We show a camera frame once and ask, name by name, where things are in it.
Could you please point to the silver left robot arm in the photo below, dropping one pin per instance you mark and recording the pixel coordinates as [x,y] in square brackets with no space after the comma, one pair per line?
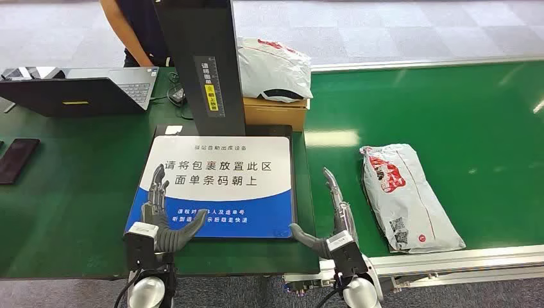
[146,293]

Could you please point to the grey mailer package red print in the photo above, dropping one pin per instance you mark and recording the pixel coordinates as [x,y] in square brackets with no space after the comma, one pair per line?
[408,200]

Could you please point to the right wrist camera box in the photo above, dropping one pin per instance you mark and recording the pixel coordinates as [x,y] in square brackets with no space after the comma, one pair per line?
[346,255]

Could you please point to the black smartphone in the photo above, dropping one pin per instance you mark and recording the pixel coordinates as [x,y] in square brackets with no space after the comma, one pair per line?
[17,159]

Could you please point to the green conveyor belt aluminium frame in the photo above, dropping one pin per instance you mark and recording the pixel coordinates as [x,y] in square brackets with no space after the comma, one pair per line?
[425,106]

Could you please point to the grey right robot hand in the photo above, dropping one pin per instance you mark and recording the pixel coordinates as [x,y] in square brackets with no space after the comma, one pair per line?
[342,212]

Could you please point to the black scanner column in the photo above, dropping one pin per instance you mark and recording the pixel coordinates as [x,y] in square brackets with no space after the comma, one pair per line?
[204,51]

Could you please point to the person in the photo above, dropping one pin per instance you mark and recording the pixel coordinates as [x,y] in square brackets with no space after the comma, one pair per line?
[144,29]

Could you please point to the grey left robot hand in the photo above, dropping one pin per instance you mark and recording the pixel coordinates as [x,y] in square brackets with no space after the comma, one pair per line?
[161,200]

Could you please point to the white blue weighing platform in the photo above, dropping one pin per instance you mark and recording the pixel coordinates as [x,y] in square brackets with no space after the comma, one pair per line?
[221,170]

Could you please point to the white mailer package black patch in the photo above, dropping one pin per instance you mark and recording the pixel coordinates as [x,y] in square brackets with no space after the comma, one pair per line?
[272,68]

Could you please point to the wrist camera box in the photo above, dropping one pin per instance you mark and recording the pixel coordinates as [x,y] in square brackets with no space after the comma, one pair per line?
[346,255]
[138,246]

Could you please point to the black silver laptop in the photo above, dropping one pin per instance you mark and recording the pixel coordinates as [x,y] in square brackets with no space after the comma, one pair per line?
[63,95]

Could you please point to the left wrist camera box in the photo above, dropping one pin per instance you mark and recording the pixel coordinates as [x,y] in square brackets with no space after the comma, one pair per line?
[138,246]

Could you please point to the brown cardboard box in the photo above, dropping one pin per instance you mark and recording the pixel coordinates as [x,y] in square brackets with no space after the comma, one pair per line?
[272,114]

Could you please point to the yellow warning label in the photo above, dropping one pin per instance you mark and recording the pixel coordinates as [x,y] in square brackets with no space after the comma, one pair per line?
[211,97]

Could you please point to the small white sticker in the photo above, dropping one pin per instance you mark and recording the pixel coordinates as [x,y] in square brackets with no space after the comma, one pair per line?
[173,130]

